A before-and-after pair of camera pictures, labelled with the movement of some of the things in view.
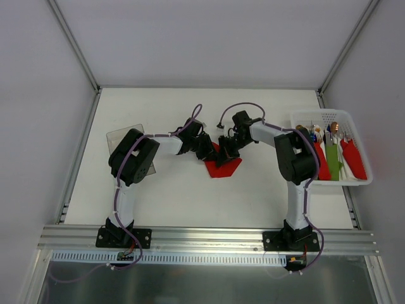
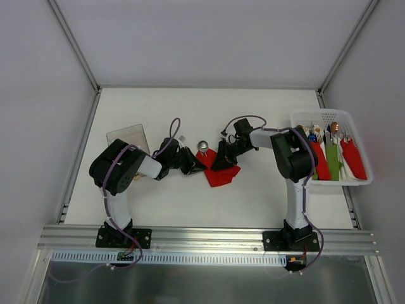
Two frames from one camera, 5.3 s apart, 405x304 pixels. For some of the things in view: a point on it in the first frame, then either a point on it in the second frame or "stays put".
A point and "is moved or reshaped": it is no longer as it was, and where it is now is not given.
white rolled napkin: [345, 172] stays put
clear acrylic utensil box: [113, 137] stays put
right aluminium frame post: [345, 51] stays put
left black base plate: [143, 236] stays put
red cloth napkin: [224, 171] is moved or reshaped
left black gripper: [206, 149] -> [185, 159]
